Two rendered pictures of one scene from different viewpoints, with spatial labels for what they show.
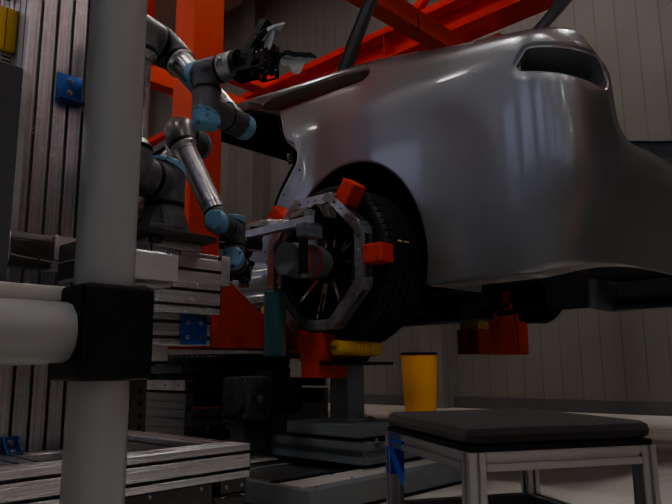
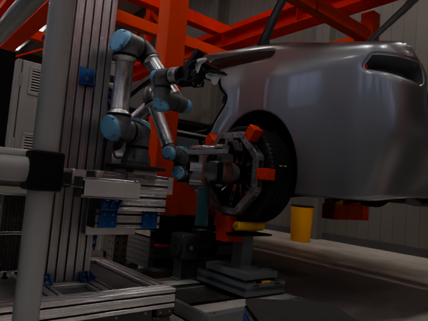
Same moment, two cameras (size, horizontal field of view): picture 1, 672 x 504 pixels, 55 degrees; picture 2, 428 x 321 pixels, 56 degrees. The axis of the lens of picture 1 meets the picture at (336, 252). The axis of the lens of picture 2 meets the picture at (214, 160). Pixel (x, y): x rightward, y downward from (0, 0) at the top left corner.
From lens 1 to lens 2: 35 cm
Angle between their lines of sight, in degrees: 9
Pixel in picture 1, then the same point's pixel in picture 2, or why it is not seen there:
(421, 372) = (302, 218)
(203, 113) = (158, 104)
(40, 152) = (69, 114)
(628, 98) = not seen: outside the picture
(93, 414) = not seen: outside the picture
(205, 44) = (175, 29)
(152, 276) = (124, 196)
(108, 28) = (20, 300)
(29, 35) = not seen: hidden behind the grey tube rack
